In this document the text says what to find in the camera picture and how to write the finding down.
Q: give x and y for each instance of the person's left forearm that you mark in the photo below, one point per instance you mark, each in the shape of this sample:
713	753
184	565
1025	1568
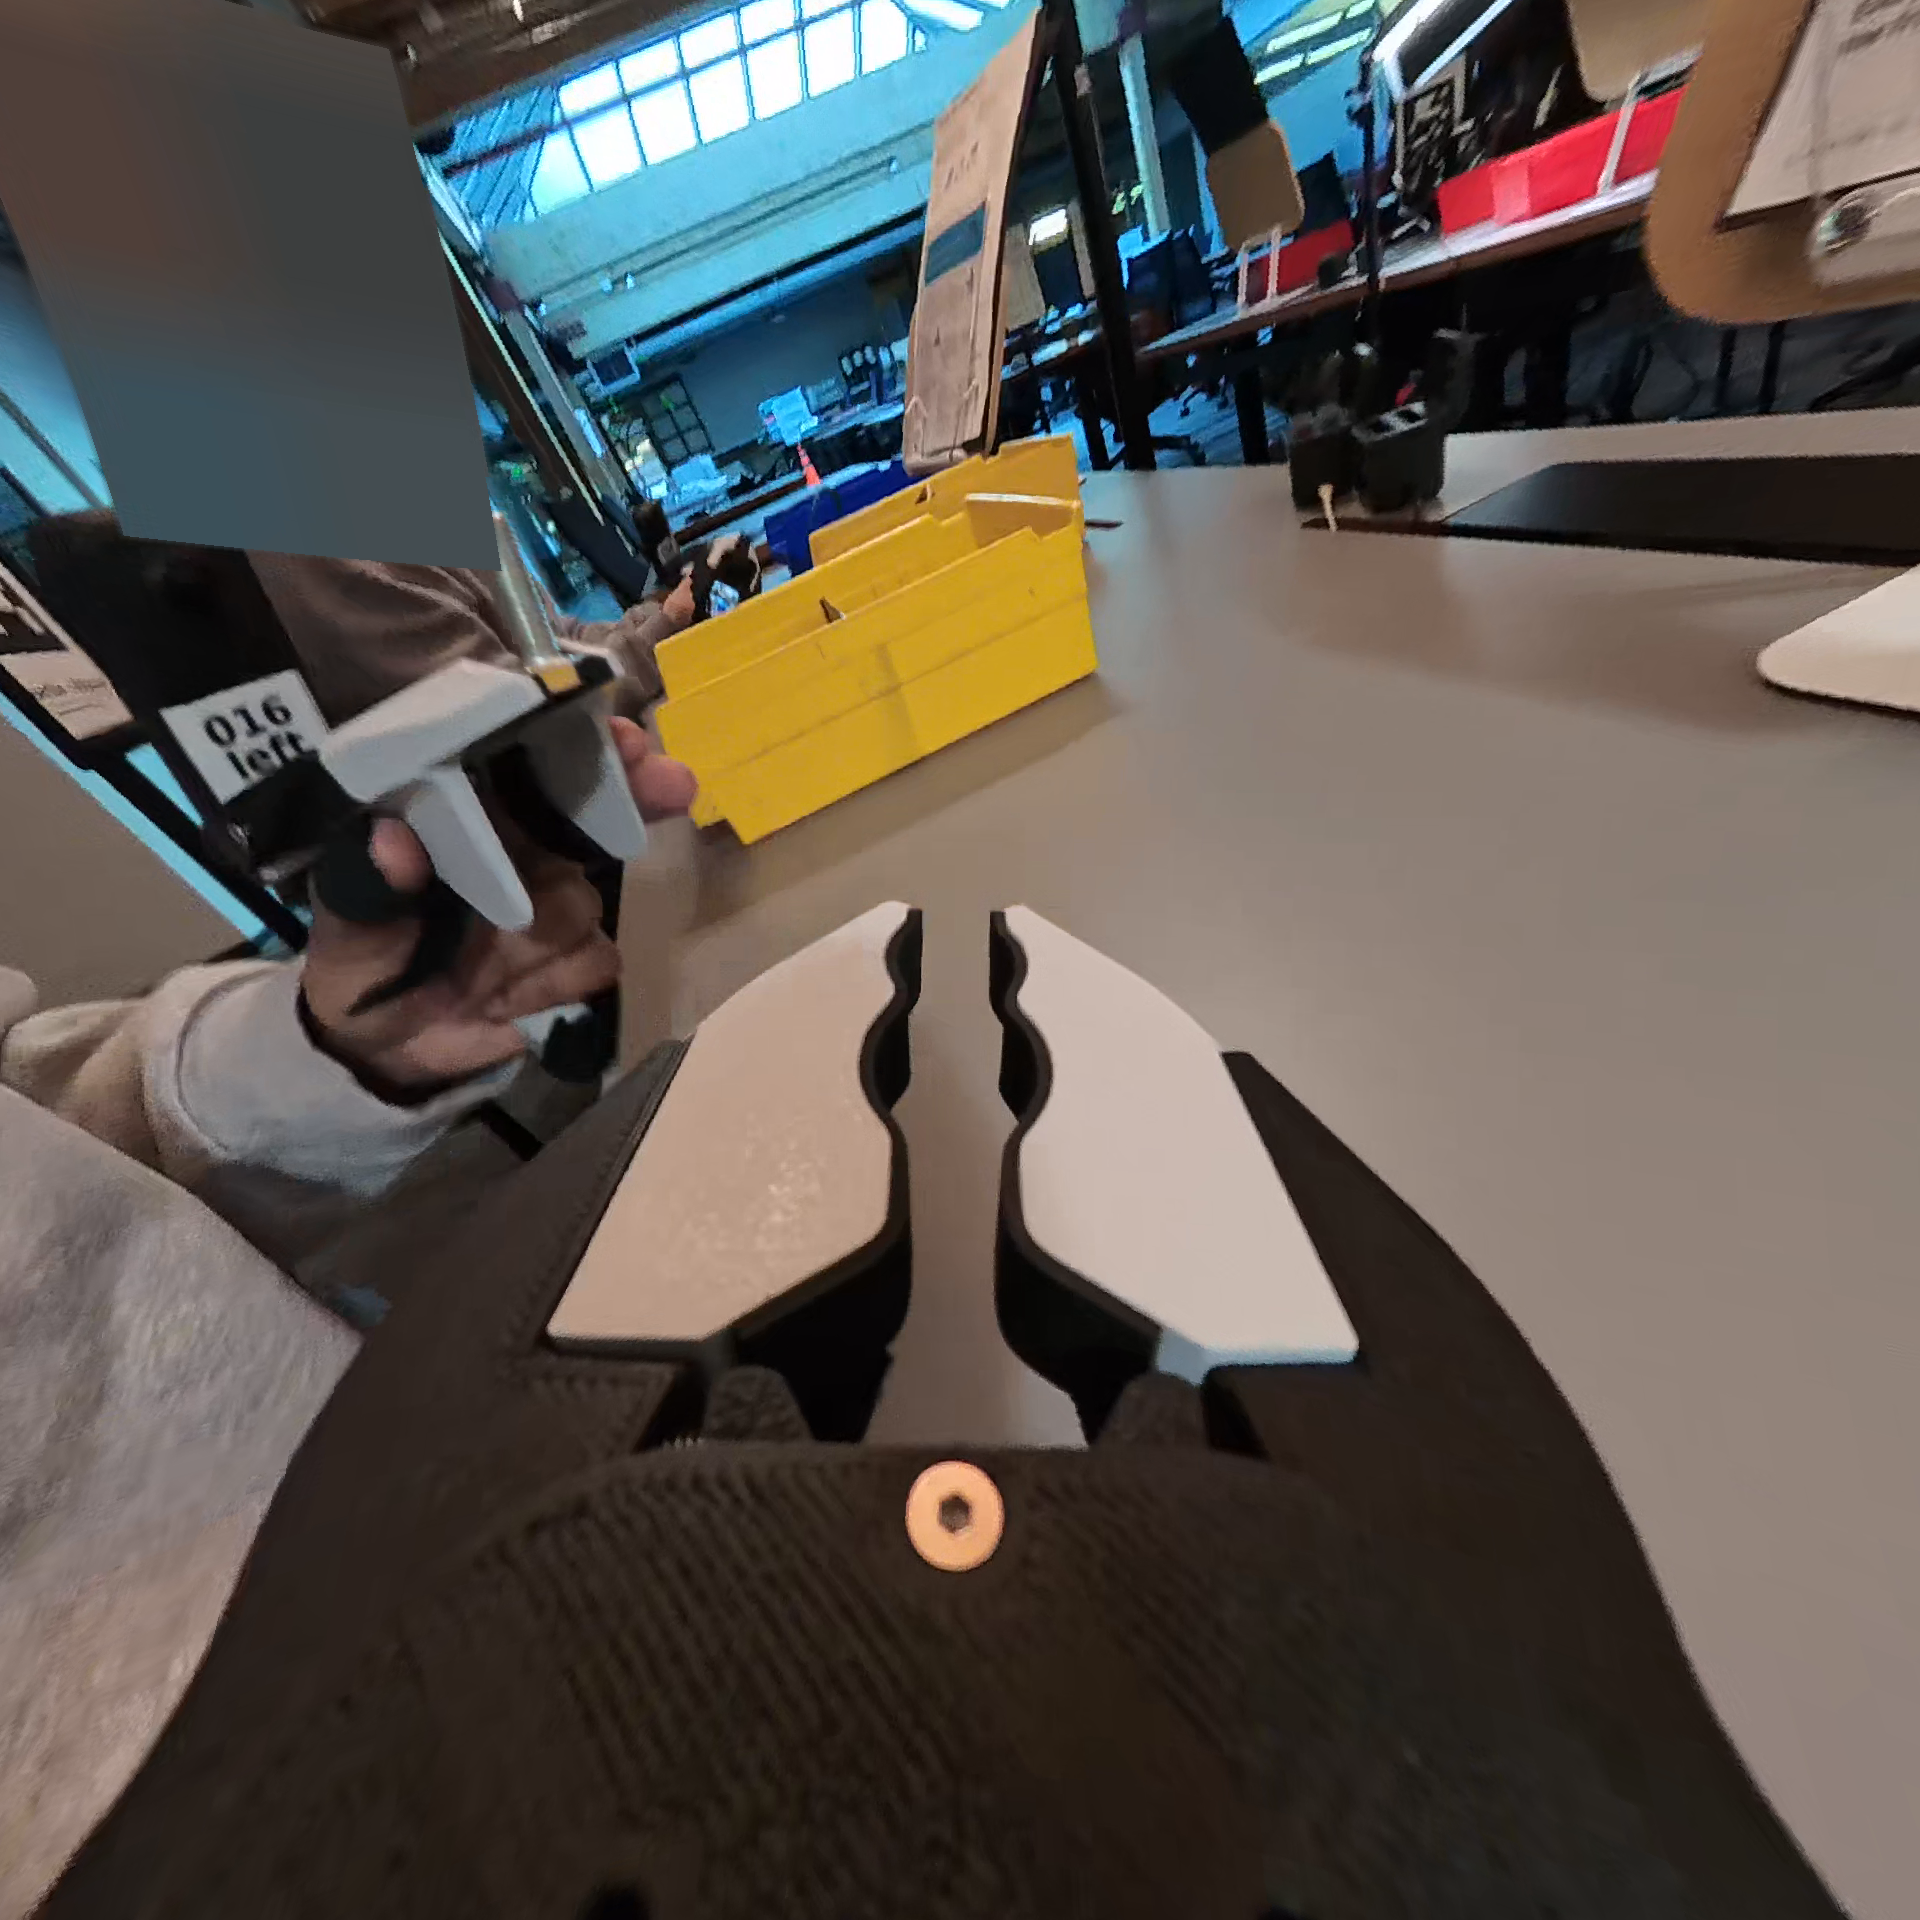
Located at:
240	1096

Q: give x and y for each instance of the small yellow storage bin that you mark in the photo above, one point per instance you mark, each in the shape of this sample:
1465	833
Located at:
1004	480

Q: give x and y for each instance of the wooden clipboard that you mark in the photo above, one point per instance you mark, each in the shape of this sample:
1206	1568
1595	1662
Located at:
1695	227

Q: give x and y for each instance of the small red storage bin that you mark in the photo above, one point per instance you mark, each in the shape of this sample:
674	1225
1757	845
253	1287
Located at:
1313	258

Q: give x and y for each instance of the rounded cardboard board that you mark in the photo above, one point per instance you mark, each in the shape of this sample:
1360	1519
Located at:
1252	175

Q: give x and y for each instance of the blue storage bin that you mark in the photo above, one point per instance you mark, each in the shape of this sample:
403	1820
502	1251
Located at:
858	503

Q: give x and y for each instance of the white clipped paper sheet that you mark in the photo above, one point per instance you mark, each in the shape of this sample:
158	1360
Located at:
1818	104

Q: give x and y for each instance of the grey desk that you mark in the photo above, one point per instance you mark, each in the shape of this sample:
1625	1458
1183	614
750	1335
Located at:
1426	899

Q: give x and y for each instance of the another person's forearm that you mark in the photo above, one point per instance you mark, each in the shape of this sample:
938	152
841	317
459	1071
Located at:
406	632

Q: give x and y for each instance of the black metal pole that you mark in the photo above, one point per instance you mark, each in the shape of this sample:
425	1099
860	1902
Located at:
1103	300

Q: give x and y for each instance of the large yellow storage bin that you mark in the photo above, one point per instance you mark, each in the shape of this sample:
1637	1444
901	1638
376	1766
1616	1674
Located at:
885	689

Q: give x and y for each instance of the silver metal bolt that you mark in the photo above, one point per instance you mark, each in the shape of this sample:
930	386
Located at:
520	597

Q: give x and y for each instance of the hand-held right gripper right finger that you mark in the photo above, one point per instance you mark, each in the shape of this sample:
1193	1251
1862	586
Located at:
1155	1170

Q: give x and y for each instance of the large red storage bin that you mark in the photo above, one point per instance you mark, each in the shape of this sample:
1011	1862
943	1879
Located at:
1546	165

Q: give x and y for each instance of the skylight window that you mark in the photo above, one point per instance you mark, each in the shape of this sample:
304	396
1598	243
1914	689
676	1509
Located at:
718	81

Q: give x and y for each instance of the white tablet stand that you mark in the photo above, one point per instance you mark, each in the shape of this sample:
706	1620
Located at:
1853	654

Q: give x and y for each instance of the person's left hand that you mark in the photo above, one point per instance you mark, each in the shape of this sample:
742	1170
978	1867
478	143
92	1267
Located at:
494	998

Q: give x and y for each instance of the tall cardboard sheet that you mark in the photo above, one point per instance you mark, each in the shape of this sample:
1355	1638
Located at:
960	300

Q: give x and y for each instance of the black charger dock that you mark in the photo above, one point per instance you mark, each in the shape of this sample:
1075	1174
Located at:
1395	452

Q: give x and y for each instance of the dark desk mat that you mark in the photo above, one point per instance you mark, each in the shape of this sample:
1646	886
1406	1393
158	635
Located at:
1678	510

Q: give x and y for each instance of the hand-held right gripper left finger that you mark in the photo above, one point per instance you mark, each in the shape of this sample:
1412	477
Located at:
750	1170

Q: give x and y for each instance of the wooden background table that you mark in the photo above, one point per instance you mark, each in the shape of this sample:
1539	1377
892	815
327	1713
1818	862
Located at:
1349	287

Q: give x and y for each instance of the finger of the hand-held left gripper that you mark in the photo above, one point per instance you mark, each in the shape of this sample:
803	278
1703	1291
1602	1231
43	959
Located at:
434	728
613	788

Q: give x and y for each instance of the printed marker sign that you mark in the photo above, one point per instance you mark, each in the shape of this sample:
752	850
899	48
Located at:
61	692

